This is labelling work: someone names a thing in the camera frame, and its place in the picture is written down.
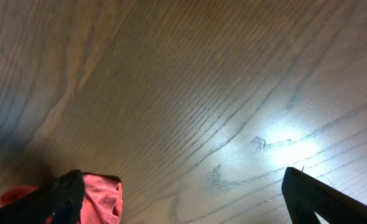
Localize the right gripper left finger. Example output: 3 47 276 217
0 170 85 224

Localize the red printed t-shirt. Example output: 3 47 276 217
0 173 124 224

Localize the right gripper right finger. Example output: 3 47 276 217
281 167 367 224

